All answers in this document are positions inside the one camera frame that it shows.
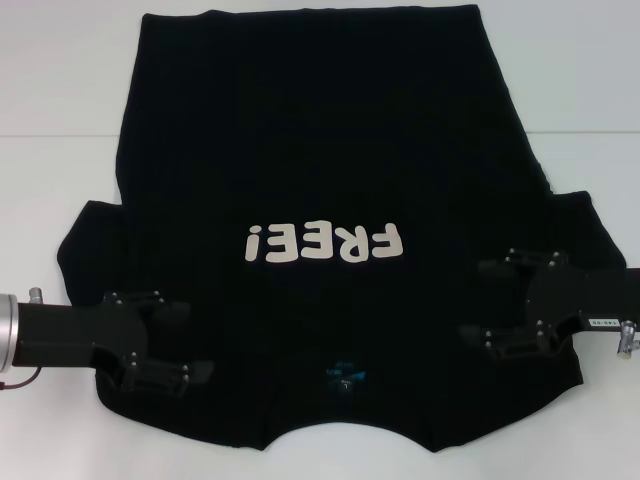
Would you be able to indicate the black T-shirt with FREE print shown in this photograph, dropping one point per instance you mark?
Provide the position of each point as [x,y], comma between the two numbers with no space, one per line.
[320,150]

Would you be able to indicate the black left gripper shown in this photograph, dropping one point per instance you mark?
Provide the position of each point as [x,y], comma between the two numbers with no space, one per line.
[75,335]

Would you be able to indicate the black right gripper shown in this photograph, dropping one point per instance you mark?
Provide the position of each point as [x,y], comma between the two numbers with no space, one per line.
[575,300]

